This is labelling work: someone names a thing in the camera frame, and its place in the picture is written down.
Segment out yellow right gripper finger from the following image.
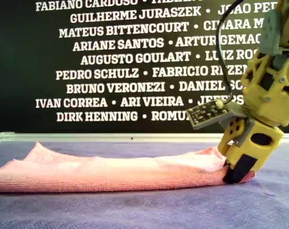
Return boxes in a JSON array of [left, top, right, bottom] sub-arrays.
[[223, 154, 257, 184], [217, 118, 247, 165]]

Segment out yellow right gripper body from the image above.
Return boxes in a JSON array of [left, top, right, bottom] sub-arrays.
[[227, 123, 285, 171]]

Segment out pink terry cloth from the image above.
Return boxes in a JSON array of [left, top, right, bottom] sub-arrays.
[[0, 142, 256, 193]]

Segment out nonwoven fabric table cover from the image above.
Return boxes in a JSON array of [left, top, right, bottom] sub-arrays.
[[0, 140, 289, 229]]

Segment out black banner with white names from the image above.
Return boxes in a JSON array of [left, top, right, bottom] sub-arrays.
[[0, 0, 289, 134]]

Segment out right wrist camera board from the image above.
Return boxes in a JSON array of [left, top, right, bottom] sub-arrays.
[[186, 100, 255, 148]]

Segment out right wrist camera black cable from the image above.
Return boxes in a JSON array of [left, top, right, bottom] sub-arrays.
[[215, 0, 243, 105]]

